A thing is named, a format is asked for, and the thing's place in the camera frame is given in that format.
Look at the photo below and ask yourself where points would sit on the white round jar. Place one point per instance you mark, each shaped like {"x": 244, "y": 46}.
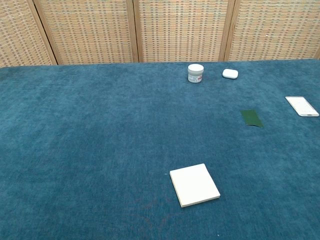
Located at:
{"x": 195, "y": 73}

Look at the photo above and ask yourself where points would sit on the blue carpet table mat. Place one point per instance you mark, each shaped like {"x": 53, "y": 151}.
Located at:
{"x": 100, "y": 150}

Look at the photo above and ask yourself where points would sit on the white square pad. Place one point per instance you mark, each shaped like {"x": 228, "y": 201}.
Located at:
{"x": 194, "y": 185}

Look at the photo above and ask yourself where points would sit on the white earbuds case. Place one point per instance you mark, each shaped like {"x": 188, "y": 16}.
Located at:
{"x": 230, "y": 73}

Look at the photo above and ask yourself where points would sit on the woven bamboo screen panel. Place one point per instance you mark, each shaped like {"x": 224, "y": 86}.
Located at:
{"x": 87, "y": 30}
{"x": 17, "y": 32}
{"x": 275, "y": 27}
{"x": 182, "y": 30}

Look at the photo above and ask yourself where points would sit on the white smartphone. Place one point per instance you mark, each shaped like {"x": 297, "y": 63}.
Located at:
{"x": 302, "y": 106}

